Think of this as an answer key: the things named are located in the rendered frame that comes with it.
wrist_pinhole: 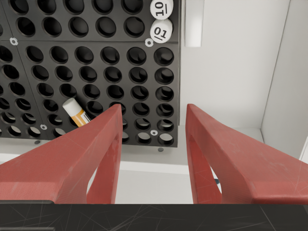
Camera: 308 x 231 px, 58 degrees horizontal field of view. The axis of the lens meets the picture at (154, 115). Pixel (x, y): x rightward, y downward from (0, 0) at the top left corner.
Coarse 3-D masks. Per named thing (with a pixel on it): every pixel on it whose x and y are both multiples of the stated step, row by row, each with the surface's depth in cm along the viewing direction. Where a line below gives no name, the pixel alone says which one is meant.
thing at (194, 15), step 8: (192, 0) 21; (200, 0) 21; (192, 8) 21; (200, 8) 21; (192, 16) 21; (200, 16) 21; (192, 24) 22; (200, 24) 22; (192, 32) 22; (200, 32) 22; (192, 40) 22; (200, 40) 22
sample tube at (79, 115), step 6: (66, 102) 21; (72, 102) 20; (66, 108) 20; (72, 108) 20; (78, 108) 21; (72, 114) 20; (78, 114) 21; (84, 114) 21; (78, 120) 21; (84, 120) 21; (90, 120) 21; (78, 126) 21
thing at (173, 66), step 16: (176, 0) 16; (176, 16) 16; (176, 32) 17; (160, 48) 18; (176, 48) 18; (160, 64) 18; (176, 64) 18; (160, 80) 19; (176, 80) 19; (160, 96) 20; (176, 96) 20; (160, 112) 21; (176, 112) 20; (160, 128) 22; (176, 128) 21; (160, 144) 23; (176, 144) 22
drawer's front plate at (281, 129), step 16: (304, 0) 18; (288, 16) 21; (304, 16) 18; (288, 32) 21; (304, 32) 18; (288, 48) 21; (304, 48) 18; (288, 64) 21; (304, 64) 18; (272, 80) 25; (288, 80) 21; (304, 80) 18; (272, 96) 25; (288, 96) 21; (304, 96) 18; (272, 112) 24; (288, 112) 20; (304, 112) 18; (272, 128) 24; (288, 128) 20; (304, 128) 17; (272, 144) 24; (288, 144) 20; (304, 144) 17; (304, 160) 18
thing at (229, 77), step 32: (224, 0) 22; (256, 0) 21; (288, 0) 21; (224, 32) 23; (256, 32) 23; (192, 64) 25; (224, 64) 25; (256, 64) 24; (192, 96) 27; (224, 96) 26; (256, 96) 26; (32, 128) 30; (256, 128) 28; (0, 160) 27; (128, 160) 25; (160, 160) 25
